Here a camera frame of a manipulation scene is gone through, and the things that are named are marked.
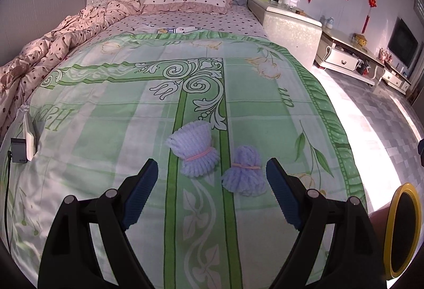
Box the green floral blanket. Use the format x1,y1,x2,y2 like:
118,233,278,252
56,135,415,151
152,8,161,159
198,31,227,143
0,31,368,289

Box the black flat television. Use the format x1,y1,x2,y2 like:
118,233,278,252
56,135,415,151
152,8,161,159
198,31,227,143
387,18,419,69

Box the white bedside cabinet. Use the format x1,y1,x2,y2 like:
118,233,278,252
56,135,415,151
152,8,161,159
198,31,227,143
247,0,323,69

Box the dotted bed sheet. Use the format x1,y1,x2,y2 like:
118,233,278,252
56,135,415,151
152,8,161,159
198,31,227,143
124,4,269,41

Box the white tv stand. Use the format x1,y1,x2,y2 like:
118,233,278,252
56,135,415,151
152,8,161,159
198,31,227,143
315,27,414,97

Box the pink dotted quilt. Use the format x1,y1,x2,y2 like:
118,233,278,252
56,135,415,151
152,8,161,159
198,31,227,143
0,0,143,140

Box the black power bank cable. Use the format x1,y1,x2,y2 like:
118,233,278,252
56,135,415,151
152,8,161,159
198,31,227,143
4,150,13,243

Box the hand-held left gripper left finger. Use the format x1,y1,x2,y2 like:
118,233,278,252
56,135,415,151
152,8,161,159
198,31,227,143
38,158,159,289

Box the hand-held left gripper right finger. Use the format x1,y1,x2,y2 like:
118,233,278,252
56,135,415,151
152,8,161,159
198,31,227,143
266,157,386,289

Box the black power bank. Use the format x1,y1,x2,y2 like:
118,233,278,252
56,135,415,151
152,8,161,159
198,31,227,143
10,137,28,164

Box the yellow trash bin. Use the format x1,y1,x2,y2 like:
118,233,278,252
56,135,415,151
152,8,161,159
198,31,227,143
368,183,419,281

